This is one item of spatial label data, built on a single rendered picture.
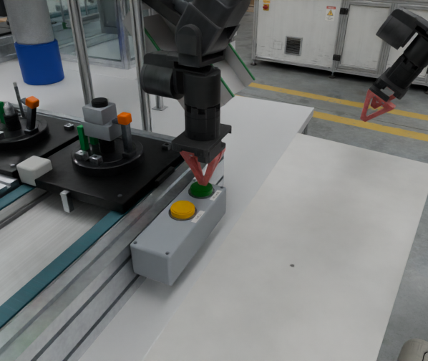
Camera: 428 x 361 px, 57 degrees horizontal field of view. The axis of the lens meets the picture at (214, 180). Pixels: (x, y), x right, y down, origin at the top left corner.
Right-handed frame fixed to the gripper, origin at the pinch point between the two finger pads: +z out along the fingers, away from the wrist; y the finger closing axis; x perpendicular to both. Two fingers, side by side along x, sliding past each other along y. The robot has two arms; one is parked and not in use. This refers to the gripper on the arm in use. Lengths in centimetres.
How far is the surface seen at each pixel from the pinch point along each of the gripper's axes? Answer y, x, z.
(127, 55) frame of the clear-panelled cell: -88, -79, 8
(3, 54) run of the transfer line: -75, -139, 11
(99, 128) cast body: 0.6, -21.0, -6.2
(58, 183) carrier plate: 9.8, -24.5, 1.6
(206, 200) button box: 2.2, 1.7, 2.5
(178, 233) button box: 12.0, 1.6, 2.4
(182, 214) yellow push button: 8.6, 0.6, 1.4
